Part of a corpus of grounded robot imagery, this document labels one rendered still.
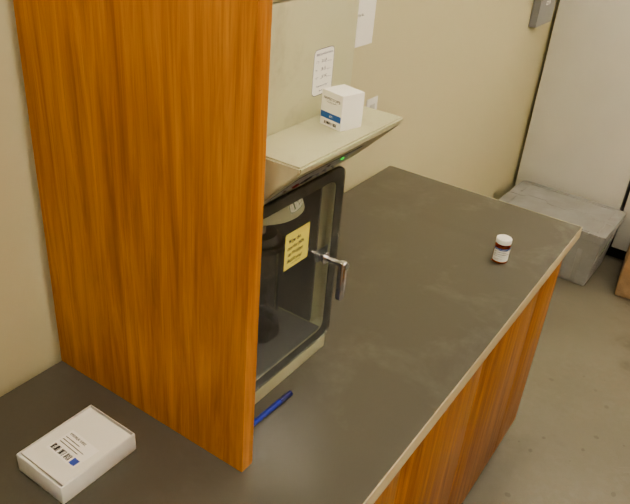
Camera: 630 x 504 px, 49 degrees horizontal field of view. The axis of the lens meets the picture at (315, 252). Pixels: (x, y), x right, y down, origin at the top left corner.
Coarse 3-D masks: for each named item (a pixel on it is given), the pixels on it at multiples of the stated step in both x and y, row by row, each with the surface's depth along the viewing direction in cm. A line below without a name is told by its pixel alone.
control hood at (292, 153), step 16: (368, 112) 124; (384, 112) 124; (288, 128) 114; (304, 128) 114; (320, 128) 115; (368, 128) 117; (384, 128) 118; (272, 144) 107; (288, 144) 108; (304, 144) 108; (320, 144) 109; (336, 144) 109; (352, 144) 111; (368, 144) 126; (272, 160) 102; (288, 160) 102; (304, 160) 102; (320, 160) 104; (272, 176) 103; (288, 176) 102; (272, 192) 105
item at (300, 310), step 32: (288, 192) 120; (320, 192) 129; (288, 224) 123; (320, 224) 133; (320, 256) 138; (288, 288) 131; (320, 288) 143; (288, 320) 136; (320, 320) 148; (288, 352) 140; (256, 384) 134
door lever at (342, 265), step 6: (324, 258) 139; (330, 258) 138; (336, 264) 138; (342, 264) 137; (348, 264) 137; (342, 270) 137; (342, 276) 138; (336, 282) 140; (342, 282) 139; (336, 288) 140; (342, 288) 139; (336, 294) 141; (342, 294) 140
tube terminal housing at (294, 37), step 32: (288, 0) 104; (320, 0) 110; (352, 0) 118; (288, 32) 106; (320, 32) 113; (352, 32) 121; (288, 64) 108; (352, 64) 125; (288, 96) 111; (320, 96) 120
